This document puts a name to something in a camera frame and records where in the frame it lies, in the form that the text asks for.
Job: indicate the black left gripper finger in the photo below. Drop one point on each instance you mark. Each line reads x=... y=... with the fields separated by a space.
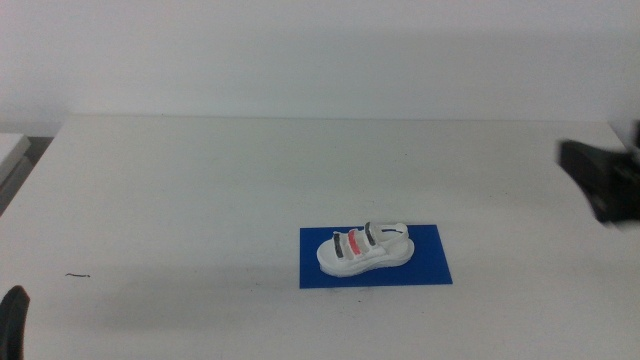
x=12 y=325

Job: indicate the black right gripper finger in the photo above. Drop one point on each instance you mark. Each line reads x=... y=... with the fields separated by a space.
x=582 y=165

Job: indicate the blue rectangular mat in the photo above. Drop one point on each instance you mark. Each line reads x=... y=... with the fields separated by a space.
x=430 y=265

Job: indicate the small dark thread scrap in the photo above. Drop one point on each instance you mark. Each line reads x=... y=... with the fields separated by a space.
x=77 y=275

